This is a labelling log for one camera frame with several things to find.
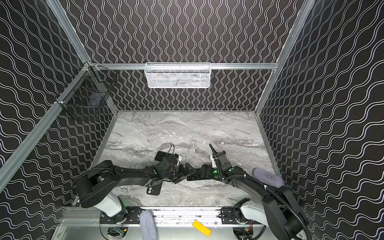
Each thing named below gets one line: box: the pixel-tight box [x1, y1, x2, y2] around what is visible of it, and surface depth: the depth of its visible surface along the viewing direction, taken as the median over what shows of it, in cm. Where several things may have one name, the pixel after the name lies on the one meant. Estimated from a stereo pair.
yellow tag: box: [192, 219, 212, 238], surface depth 72 cm
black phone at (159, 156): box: [154, 151, 168, 162], surface depth 97 cm
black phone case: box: [146, 179, 163, 196], surface depth 84 cm
